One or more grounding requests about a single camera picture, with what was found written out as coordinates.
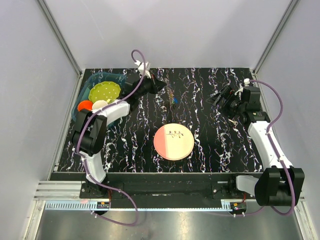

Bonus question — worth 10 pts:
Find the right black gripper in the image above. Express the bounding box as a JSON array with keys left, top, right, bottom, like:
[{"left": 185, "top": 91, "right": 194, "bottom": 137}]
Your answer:
[{"left": 205, "top": 85, "right": 246, "bottom": 120}]

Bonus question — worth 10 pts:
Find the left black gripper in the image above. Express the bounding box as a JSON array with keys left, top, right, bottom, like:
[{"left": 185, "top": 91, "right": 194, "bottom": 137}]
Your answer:
[{"left": 134, "top": 72, "right": 167, "bottom": 99}]

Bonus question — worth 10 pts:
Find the large metal keyring with keys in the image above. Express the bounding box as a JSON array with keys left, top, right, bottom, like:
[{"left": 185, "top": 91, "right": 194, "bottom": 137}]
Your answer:
[{"left": 163, "top": 78, "right": 178, "bottom": 110}]

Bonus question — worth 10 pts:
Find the small silver key with ring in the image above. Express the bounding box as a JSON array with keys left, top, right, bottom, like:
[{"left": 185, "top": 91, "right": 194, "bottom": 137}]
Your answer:
[{"left": 228, "top": 119, "right": 238, "bottom": 127}]

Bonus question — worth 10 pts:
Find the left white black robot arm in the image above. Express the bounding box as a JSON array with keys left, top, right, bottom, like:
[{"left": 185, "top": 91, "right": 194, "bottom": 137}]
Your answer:
[{"left": 72, "top": 74, "right": 167, "bottom": 198}]

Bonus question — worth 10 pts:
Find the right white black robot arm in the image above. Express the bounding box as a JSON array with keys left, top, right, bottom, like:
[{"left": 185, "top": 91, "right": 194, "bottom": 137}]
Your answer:
[{"left": 207, "top": 83, "right": 305, "bottom": 208}]

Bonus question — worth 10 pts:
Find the yellow-green dotted plate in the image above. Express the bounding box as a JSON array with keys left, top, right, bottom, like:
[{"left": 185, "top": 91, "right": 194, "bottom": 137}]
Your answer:
[{"left": 88, "top": 81, "right": 121, "bottom": 103}]

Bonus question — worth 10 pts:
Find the pink and cream round plate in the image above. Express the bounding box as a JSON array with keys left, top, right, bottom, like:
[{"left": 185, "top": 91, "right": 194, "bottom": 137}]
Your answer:
[{"left": 153, "top": 123, "right": 195, "bottom": 161}]

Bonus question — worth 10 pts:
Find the cream mug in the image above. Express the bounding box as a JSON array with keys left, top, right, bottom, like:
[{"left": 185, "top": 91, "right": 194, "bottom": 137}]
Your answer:
[{"left": 92, "top": 100, "right": 108, "bottom": 110}]

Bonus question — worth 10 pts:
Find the orange plastic cup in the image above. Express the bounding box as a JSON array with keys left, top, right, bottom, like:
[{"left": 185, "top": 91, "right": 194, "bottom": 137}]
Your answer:
[{"left": 77, "top": 100, "right": 93, "bottom": 112}]

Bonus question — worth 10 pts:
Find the teal plastic bin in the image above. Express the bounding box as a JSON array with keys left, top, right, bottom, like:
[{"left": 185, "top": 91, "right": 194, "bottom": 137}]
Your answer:
[{"left": 71, "top": 71, "right": 127, "bottom": 122}]

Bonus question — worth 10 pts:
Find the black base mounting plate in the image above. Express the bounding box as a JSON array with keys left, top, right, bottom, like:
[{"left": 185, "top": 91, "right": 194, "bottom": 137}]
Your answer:
[{"left": 79, "top": 172, "right": 258, "bottom": 201}]

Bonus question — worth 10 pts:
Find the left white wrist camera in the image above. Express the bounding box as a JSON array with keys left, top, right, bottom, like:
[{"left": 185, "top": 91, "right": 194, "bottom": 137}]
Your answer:
[{"left": 134, "top": 60, "right": 151, "bottom": 79}]

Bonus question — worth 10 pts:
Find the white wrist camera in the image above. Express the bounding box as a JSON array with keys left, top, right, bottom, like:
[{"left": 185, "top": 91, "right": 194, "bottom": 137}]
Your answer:
[
  {"left": 234, "top": 78, "right": 250, "bottom": 99},
  {"left": 134, "top": 60, "right": 151, "bottom": 79}
]

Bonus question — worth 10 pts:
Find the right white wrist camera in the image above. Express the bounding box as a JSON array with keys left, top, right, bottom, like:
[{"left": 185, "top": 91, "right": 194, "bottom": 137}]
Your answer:
[{"left": 234, "top": 78, "right": 250, "bottom": 99}]

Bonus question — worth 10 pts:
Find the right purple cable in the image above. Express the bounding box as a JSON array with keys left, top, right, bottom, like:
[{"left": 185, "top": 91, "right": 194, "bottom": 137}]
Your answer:
[{"left": 207, "top": 78, "right": 297, "bottom": 217}]

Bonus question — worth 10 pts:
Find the aluminium front rail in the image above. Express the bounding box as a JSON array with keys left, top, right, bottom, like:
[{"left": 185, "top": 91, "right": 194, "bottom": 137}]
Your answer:
[{"left": 33, "top": 181, "right": 306, "bottom": 202}]

